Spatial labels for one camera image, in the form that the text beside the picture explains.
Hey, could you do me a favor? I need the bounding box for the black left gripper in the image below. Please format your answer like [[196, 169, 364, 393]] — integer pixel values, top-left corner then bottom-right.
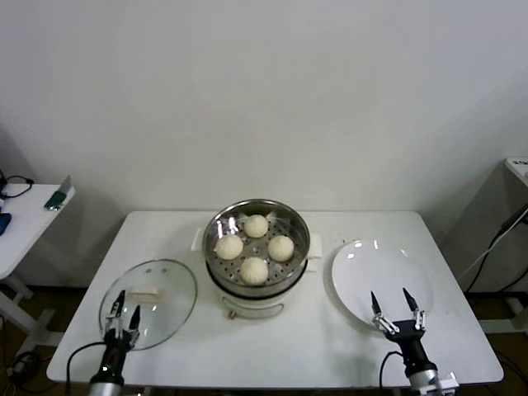
[[100, 290, 142, 376]]

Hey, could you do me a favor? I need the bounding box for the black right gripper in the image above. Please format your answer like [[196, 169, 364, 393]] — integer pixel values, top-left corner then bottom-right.
[[370, 286, 437, 377]]

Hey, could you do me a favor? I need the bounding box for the glass lid with cream handle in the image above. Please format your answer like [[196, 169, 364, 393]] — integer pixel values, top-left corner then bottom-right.
[[98, 258, 199, 351]]

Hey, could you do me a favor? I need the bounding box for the white steamed baozi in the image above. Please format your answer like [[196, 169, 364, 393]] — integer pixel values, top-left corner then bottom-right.
[[214, 235, 244, 261], [238, 257, 269, 286], [243, 214, 270, 239], [267, 235, 295, 263]]

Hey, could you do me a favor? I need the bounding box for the perforated steel steamer basket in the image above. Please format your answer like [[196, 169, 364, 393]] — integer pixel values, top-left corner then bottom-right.
[[202, 199, 311, 298]]

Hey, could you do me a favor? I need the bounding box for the white round plate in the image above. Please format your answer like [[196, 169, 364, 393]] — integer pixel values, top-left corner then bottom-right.
[[331, 238, 436, 331]]

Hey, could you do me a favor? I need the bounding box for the cream electric cooker base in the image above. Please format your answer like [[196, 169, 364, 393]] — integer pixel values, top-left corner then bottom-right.
[[191, 229, 323, 321]]

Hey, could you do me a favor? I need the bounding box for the white side table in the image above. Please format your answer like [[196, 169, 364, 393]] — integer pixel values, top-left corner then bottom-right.
[[0, 183, 78, 343]]

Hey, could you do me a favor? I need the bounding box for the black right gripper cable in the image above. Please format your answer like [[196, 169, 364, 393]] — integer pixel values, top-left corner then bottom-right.
[[379, 350, 408, 391]]

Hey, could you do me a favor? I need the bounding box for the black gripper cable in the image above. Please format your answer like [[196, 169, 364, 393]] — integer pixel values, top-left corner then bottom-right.
[[67, 341, 107, 396], [379, 350, 408, 391]]

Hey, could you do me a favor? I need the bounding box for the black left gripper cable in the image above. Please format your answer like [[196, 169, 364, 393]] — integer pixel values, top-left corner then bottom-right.
[[67, 341, 107, 396]]

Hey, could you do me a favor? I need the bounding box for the thin black hanging cable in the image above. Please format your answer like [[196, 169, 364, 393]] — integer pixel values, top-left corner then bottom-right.
[[465, 245, 528, 294]]

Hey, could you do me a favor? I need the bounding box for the black floor cable bundle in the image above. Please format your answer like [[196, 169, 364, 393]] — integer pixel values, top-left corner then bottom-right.
[[0, 348, 53, 384]]

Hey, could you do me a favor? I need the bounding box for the white cable with black adapter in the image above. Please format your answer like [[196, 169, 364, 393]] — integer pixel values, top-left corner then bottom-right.
[[460, 205, 528, 276]]

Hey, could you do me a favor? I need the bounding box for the black cable with plug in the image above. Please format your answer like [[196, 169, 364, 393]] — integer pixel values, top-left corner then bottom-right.
[[0, 175, 35, 199]]

